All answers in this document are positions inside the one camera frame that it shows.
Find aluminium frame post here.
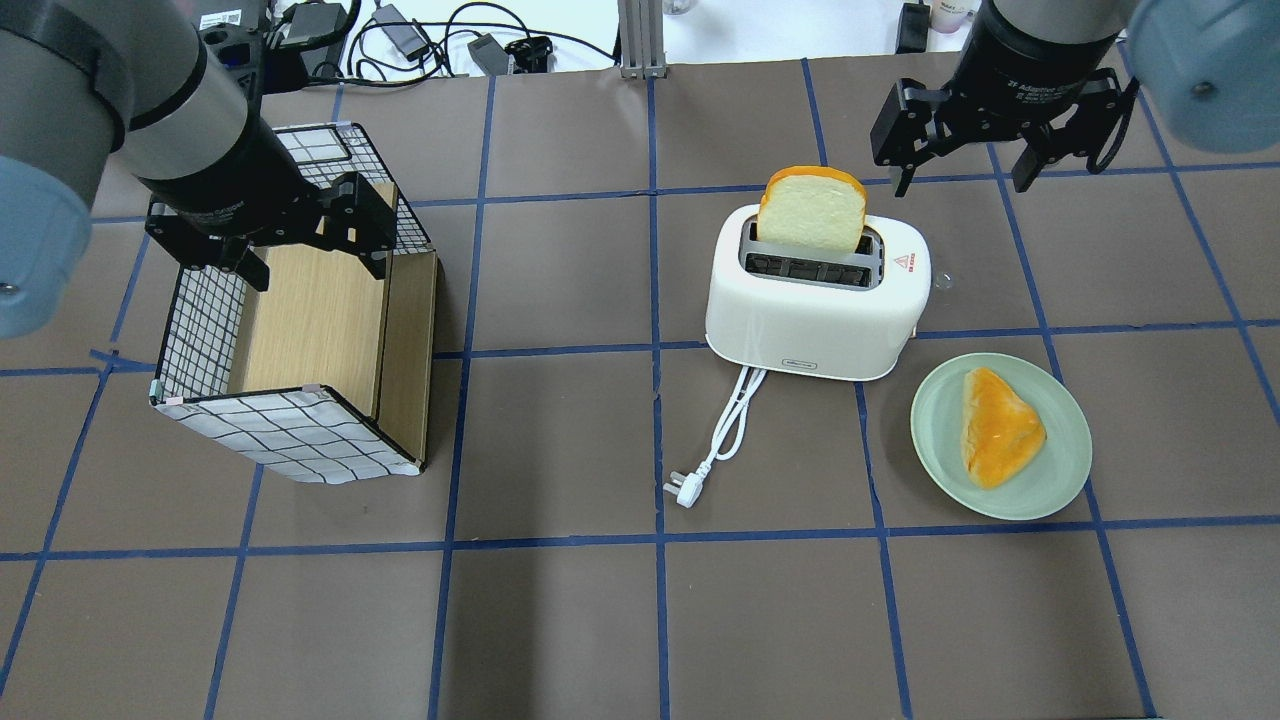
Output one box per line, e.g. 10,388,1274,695
617,0,668,79

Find light green plate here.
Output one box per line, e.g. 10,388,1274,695
909,354,1093,521

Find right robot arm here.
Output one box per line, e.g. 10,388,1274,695
870,1,1279,196

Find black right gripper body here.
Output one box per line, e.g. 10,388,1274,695
945,5,1121,143

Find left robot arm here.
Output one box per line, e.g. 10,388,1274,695
1,1,397,338

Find wire basket with wooden shelf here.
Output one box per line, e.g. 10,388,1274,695
148,122,439,484

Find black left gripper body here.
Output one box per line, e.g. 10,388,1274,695
145,150,329,249

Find white toaster power cord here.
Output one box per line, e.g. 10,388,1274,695
663,366,769,509

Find white toaster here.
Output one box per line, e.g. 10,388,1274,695
705,205,932,380

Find bread slice in toaster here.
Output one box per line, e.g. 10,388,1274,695
756,165,868,254

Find black power adapter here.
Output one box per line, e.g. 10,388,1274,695
467,33,515,76

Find bread piece on plate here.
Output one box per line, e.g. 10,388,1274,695
960,366,1047,489

